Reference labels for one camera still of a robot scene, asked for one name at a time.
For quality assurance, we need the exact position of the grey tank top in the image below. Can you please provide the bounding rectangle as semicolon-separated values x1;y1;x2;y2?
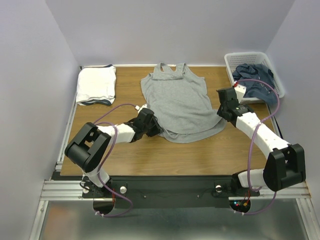
140;63;227;144

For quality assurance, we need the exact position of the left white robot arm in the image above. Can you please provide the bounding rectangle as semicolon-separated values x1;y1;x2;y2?
64;107;163;197

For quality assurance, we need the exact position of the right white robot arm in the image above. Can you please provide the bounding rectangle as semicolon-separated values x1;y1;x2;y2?
217;85;306;195

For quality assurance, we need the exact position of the blue tank top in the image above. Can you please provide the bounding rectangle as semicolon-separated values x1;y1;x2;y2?
232;63;278;105

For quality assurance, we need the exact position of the folded white tank top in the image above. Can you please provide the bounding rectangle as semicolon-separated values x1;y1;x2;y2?
75;65;117;103

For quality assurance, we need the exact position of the white plastic basket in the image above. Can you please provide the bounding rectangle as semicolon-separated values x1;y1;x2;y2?
224;52;285;104

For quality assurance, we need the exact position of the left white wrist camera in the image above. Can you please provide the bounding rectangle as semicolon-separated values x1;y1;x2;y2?
135;104;148;112

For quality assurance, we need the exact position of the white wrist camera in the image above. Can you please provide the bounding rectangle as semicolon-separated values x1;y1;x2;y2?
135;104;148;112
233;84;247;103

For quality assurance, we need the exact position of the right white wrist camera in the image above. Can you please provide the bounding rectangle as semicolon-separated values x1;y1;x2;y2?
233;84;247;103

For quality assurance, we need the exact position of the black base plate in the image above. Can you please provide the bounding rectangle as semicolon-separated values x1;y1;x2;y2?
80;175;259;209

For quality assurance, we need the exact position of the aluminium frame rail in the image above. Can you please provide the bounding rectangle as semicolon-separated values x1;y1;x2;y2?
28;177;313;240

